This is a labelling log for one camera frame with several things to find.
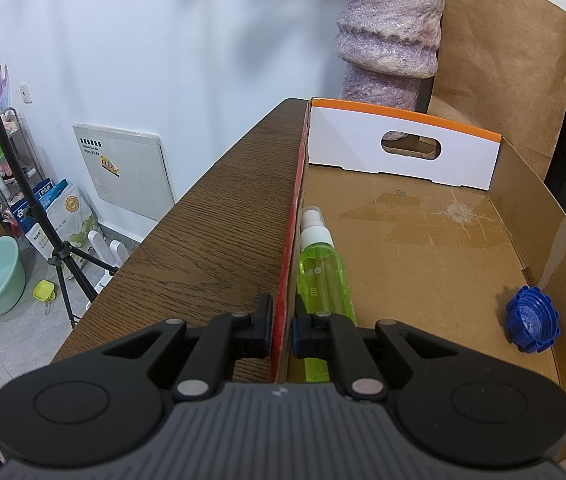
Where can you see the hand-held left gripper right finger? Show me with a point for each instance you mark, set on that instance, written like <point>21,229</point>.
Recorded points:
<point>299,340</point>

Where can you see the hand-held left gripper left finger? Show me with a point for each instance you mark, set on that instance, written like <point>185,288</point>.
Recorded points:
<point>265,330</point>

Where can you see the green spray bottle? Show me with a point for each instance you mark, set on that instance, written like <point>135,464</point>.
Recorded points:
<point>323,280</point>

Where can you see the orange cardboard box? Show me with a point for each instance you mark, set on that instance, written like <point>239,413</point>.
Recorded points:
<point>438,270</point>

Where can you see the blue ribbed bottle cap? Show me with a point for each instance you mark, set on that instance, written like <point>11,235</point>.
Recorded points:
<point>533,320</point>

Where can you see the white plastic device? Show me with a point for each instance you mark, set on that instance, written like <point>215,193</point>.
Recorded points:
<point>113,255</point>

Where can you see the white and green bag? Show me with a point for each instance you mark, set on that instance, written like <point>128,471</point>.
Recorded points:
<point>75,225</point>

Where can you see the small yellow scoop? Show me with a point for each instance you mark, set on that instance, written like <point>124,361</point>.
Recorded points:
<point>44,291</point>

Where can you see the blue and white bag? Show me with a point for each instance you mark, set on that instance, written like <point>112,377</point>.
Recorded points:
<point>23,210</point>

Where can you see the black tripod stand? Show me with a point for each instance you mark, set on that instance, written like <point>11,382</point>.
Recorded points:
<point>13,160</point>

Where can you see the mottled purple ceramic vase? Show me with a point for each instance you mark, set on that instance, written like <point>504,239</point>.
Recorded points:
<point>388,30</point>

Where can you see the brown paper bag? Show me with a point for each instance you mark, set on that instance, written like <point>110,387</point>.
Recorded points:
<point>503,70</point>

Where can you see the white wall panel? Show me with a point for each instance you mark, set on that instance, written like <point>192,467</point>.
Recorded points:
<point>123,170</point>

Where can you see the white wall socket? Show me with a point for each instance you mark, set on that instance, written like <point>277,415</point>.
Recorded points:
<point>25,93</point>

